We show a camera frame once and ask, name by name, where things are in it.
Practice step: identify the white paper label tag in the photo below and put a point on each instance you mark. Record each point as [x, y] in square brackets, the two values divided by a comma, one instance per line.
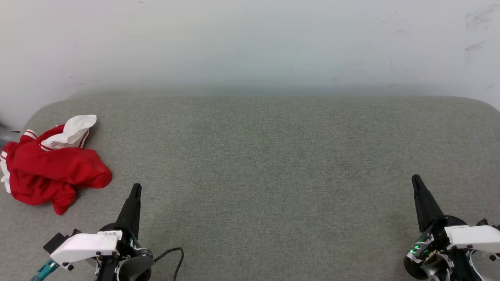
[110, 234]

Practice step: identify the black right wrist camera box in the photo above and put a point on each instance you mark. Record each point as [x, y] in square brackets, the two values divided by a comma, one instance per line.
[486, 223]

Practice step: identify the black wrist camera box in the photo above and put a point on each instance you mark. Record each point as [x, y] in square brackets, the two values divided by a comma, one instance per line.
[58, 241]
[486, 223]

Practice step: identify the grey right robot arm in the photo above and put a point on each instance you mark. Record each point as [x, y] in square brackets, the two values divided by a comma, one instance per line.
[437, 271]

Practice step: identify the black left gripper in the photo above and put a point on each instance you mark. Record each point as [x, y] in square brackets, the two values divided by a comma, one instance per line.
[127, 244]

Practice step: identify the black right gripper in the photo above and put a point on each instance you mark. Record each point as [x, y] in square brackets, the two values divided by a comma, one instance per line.
[437, 238]

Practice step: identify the red and white shirt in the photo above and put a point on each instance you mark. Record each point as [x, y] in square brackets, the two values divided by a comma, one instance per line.
[50, 171]

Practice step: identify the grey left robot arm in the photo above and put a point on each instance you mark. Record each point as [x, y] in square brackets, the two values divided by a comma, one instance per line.
[136, 269]

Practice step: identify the grey rounded object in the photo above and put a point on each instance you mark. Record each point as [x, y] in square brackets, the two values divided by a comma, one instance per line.
[7, 134]

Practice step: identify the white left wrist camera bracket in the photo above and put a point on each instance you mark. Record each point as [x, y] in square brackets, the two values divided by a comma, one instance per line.
[84, 246]

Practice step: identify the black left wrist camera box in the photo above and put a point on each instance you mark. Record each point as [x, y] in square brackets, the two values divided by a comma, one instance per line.
[58, 241]

